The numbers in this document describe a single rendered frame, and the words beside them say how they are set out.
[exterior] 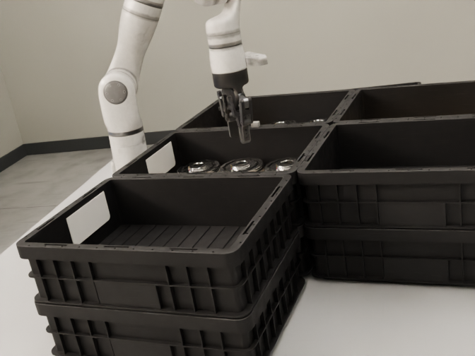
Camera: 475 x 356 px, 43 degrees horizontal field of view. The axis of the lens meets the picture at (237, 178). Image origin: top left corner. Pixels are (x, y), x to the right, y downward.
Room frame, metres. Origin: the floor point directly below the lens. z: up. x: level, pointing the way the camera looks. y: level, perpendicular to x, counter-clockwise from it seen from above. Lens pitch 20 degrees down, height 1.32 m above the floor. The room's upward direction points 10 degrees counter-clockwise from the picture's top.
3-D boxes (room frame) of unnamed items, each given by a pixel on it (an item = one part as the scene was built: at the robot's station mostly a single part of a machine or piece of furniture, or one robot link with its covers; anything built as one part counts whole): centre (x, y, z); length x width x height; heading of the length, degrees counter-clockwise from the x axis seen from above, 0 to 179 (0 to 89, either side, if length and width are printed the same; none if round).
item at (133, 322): (0.98, 0.14, 0.76); 0.40 x 0.30 x 0.12; 66
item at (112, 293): (0.98, 0.14, 0.87); 0.40 x 0.30 x 0.11; 66
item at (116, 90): (1.55, 0.26, 1.00); 0.09 x 0.09 x 0.17; 88
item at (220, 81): (1.29, -0.02, 1.05); 0.08 x 0.08 x 0.09
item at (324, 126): (1.25, 0.02, 0.92); 0.40 x 0.30 x 0.02; 66
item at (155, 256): (0.98, 0.14, 0.92); 0.40 x 0.30 x 0.02; 66
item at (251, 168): (1.32, -0.01, 0.86); 0.10 x 0.10 x 0.01
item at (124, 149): (1.55, 0.27, 0.84); 0.09 x 0.09 x 0.17; 67
